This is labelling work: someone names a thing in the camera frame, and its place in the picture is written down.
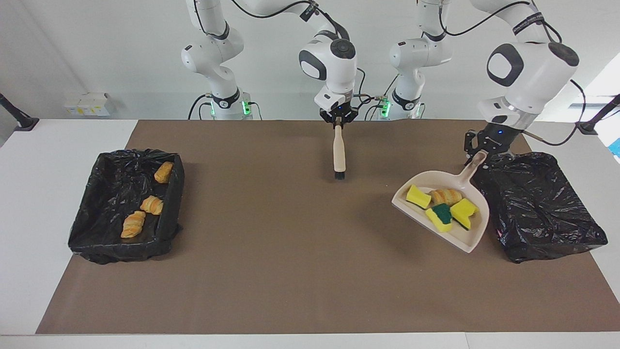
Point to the green and yellow sponge piece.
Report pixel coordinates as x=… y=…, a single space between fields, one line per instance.
x=440 y=215

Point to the beige brush with black bristles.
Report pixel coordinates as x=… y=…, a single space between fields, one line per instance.
x=339 y=150

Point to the small striped croissant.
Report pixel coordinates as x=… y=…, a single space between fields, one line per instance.
x=152 y=205

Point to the open bin with black bag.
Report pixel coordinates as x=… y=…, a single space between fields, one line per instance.
x=106 y=194

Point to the brown table mat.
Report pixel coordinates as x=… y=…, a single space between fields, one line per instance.
x=310 y=300

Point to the black stand with clamp base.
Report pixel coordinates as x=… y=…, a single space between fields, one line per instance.
x=25 y=124
x=588 y=127

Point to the beige plastic dustpan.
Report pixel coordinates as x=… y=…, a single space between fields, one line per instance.
x=438 y=180

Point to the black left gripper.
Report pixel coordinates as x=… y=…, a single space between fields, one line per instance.
x=499 y=138

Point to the cut orange striped croissant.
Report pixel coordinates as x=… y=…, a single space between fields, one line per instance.
x=446 y=196

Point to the long pale croissant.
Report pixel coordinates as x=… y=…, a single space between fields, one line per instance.
x=133 y=224

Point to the bin covered by black bag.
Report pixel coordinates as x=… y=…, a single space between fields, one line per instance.
x=533 y=208

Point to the blue object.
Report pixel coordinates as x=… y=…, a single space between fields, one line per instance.
x=616 y=148

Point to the white wall socket boxes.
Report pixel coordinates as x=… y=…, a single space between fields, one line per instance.
x=87 y=104

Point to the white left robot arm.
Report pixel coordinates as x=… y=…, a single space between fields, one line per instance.
x=537 y=82

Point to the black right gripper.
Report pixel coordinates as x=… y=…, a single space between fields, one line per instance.
x=339 y=113

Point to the notched yellow sponge piece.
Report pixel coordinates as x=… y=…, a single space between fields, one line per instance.
x=464 y=211

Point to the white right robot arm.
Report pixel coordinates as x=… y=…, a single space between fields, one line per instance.
x=334 y=63

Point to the brown bread roll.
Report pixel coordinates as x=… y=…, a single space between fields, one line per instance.
x=163 y=172

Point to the small yellow sponge piece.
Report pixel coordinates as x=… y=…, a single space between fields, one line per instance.
x=418 y=196

